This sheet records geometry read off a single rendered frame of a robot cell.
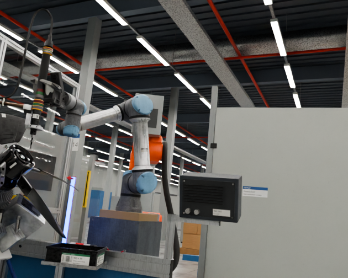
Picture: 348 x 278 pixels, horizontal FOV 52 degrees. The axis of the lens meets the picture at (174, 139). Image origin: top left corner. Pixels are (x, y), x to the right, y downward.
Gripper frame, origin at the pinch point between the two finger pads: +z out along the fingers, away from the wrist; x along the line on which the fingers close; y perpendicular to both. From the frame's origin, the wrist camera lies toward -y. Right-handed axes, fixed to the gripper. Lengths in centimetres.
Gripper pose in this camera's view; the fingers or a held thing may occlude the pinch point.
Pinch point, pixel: (37, 79)
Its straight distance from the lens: 164.6
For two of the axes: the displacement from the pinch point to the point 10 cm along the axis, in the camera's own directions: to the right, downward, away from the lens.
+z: -3.0, -2.2, -9.3
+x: -9.5, -0.3, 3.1
